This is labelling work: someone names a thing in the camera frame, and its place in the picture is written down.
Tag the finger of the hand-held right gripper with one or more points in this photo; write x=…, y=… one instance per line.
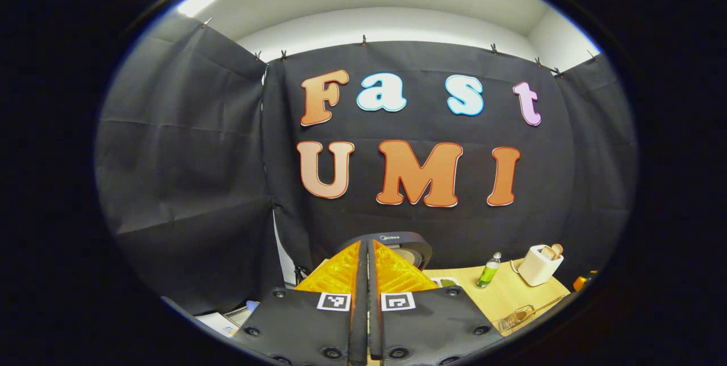
x=582, y=282

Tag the toasted bread slice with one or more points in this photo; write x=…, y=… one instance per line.
x=548, y=252
x=558, y=249

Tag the ceiling light panel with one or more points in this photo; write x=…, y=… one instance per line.
x=197, y=2

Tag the black rice cooker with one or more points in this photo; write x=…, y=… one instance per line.
x=412, y=246

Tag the wooden spoon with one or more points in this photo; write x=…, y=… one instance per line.
x=548, y=304

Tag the green drink bottle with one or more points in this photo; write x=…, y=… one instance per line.
x=488, y=270

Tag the white toaster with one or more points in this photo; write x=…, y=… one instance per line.
x=537, y=268

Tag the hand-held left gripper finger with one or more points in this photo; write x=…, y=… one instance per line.
x=361, y=309
x=374, y=309

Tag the white paper sheets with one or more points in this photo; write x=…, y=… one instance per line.
x=224, y=317

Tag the white divided bean dish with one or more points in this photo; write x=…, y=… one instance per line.
x=446, y=282

